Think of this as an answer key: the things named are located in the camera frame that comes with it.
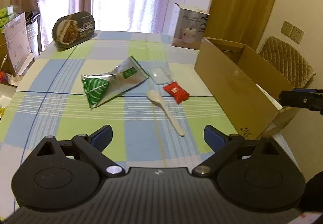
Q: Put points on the white humidifier box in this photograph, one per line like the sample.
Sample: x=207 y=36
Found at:
x=187 y=26

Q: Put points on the beige wall socket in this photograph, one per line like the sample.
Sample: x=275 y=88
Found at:
x=291 y=31

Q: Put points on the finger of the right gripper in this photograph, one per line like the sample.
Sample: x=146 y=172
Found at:
x=311 y=99

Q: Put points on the quilted brown chair cushion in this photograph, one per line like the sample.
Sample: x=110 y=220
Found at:
x=287 y=61

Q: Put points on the silver green tea bag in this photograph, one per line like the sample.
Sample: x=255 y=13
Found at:
x=100 y=88

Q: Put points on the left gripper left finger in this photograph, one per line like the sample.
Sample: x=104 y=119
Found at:
x=90 y=149

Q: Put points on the dark oval food container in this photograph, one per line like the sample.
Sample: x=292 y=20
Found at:
x=73 y=29

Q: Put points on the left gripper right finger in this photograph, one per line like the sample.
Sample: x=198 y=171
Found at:
x=223 y=146

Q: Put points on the green white small box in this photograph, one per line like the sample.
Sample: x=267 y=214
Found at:
x=7 y=14

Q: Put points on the red candy packet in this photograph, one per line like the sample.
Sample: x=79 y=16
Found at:
x=177 y=92

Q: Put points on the white pink paper bag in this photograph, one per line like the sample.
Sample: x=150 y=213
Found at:
x=17 y=43

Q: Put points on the brown cardboard box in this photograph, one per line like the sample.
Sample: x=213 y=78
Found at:
x=246 y=87

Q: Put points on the wooden door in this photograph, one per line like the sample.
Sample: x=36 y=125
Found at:
x=242 y=21

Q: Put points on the clear plastic tray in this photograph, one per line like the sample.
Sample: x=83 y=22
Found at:
x=160 y=75

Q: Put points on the checkered tablecloth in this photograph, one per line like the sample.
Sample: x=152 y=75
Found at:
x=50 y=100

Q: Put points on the white plastic spoon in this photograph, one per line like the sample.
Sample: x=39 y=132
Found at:
x=155 y=97

